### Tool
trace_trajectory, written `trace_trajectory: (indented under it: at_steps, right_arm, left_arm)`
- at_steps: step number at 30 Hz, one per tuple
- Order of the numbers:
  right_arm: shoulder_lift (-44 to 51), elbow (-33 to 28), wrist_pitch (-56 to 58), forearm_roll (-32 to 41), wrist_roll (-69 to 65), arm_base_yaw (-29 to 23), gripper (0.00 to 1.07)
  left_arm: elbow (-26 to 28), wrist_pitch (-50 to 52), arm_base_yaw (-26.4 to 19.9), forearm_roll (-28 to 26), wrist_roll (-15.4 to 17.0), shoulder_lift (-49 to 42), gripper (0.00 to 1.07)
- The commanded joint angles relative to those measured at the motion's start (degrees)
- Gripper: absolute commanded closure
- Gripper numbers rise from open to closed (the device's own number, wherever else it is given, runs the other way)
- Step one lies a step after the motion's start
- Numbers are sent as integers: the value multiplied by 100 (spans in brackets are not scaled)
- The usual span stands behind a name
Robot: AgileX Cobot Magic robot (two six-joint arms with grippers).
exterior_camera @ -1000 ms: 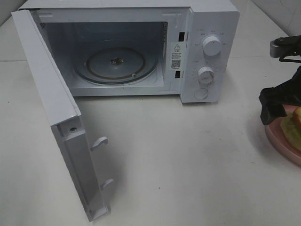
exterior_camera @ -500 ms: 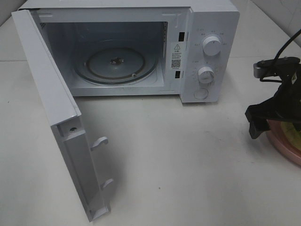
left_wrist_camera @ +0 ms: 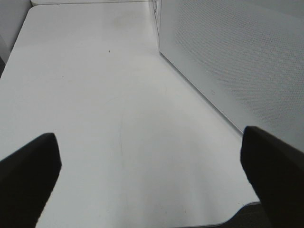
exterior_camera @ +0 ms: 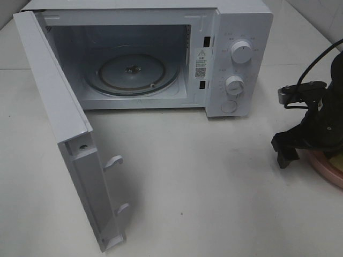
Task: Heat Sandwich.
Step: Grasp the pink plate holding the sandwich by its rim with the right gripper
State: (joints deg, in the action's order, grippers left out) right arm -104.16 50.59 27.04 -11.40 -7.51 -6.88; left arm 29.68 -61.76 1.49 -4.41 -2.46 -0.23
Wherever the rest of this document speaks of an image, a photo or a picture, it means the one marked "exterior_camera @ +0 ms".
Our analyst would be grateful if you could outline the pink round plate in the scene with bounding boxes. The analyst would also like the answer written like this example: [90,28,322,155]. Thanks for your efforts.
[300,150,342,189]

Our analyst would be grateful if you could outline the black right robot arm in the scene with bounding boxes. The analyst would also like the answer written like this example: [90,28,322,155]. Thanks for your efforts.
[271,53,342,169]

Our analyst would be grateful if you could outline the lower white timer knob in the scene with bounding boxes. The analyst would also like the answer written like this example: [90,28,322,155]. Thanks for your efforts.
[225,75,244,95]

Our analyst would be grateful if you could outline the white microwave oven body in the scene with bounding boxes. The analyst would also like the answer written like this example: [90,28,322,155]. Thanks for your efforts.
[20,1,273,117]

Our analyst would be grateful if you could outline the upper white power knob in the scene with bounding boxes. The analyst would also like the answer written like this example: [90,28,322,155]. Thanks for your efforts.
[230,39,252,64]

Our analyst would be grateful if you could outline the white microwave door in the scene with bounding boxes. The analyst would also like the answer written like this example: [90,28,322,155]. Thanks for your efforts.
[13,11,129,252]

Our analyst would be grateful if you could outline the round white door button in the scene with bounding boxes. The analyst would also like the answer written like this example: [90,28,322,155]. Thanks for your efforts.
[221,100,237,114]

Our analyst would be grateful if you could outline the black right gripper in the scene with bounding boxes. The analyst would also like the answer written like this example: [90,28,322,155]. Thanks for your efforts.
[271,81,342,169]

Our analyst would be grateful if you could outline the toast sandwich with lettuce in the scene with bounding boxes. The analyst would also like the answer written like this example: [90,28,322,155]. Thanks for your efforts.
[329,155,343,173]

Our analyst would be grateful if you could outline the white warning label sticker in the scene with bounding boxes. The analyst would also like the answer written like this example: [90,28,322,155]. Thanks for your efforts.
[194,48,208,79]

